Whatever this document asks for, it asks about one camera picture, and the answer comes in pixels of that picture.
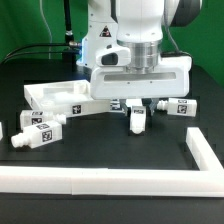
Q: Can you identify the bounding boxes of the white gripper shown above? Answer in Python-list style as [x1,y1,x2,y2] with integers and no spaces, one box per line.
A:
[90,44,192,116]

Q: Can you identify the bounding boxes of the white square tabletop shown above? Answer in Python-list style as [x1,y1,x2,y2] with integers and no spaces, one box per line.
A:
[24,80,110,117]

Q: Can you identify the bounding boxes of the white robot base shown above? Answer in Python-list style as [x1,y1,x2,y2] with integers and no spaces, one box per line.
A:
[76,0,126,75]

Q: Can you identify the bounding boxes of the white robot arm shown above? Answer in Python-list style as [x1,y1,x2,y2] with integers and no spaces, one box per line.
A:
[90,0,202,100]

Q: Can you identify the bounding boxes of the white L-shaped obstacle fence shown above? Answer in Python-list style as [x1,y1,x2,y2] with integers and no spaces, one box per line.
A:
[0,127,224,198]

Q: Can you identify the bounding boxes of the white part at left edge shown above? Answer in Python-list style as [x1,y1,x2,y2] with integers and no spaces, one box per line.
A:
[0,122,3,141]

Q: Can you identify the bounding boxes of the white marker base plate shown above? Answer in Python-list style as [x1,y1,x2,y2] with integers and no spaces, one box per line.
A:
[110,99,122,112]

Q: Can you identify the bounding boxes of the black cables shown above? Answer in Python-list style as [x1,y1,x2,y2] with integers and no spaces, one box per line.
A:
[0,41,83,66]

